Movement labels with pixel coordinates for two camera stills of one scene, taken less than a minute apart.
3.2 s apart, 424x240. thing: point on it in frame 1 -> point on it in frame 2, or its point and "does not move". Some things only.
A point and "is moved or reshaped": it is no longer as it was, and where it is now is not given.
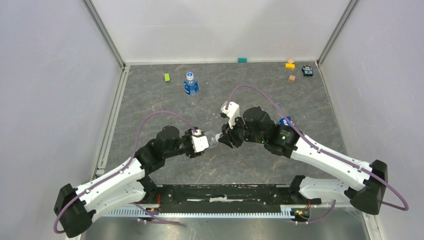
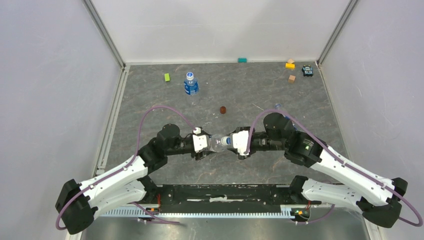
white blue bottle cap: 217,136 is moved or reshaped
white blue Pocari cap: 190,76 does not move
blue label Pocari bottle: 191,84 does not move
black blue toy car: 307,70 does not move
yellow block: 290,65 does not move
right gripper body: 239,134 -> 252,148
